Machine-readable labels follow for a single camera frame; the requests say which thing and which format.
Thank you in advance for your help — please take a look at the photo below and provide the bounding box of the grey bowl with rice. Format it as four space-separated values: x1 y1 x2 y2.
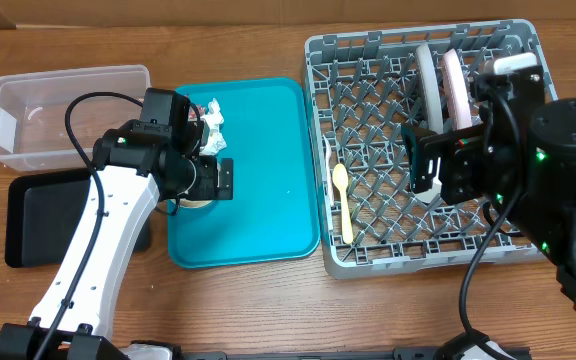
178 199 212 209

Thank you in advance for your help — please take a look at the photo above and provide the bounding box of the grey plate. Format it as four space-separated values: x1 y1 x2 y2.
415 43 444 134

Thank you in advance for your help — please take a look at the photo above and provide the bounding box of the yellow plastic spoon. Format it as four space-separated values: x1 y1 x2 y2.
332 163 354 244

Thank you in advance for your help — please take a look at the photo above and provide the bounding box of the white plastic utensil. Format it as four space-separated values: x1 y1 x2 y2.
323 135 335 208

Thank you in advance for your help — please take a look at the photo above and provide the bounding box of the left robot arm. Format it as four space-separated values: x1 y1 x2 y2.
0 88 234 359

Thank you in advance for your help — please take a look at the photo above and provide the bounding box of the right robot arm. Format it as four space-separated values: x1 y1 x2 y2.
402 53 576 311

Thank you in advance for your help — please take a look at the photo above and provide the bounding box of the grey dishwasher rack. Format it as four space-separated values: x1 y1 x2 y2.
304 19 542 279

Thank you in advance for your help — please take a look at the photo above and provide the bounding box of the red foil wrapper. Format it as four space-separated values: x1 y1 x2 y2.
188 103 207 121

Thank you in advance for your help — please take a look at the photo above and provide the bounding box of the teal serving tray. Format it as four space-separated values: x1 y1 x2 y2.
168 78 320 269

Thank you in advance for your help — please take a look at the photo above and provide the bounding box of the black tray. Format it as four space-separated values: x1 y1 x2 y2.
4 167 152 269

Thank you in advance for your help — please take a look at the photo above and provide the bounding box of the clear plastic bin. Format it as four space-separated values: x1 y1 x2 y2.
0 65 151 171

